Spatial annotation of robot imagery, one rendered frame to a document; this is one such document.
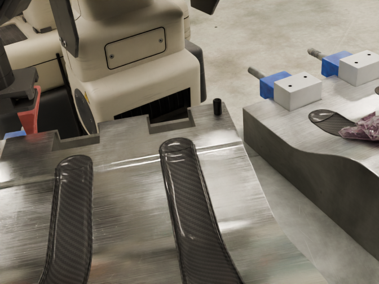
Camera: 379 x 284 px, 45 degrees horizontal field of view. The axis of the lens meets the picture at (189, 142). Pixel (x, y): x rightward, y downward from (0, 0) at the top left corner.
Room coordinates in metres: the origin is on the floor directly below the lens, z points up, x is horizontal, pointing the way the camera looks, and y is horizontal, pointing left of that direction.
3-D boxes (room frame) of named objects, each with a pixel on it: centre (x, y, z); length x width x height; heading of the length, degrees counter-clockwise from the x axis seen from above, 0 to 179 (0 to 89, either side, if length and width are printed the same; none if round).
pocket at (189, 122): (0.45, 0.02, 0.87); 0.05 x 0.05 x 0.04; 5
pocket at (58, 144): (0.44, 0.13, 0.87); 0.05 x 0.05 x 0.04; 5
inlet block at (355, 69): (0.61, -0.23, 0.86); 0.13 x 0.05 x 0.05; 22
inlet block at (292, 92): (0.57, -0.13, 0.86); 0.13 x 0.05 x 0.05; 22
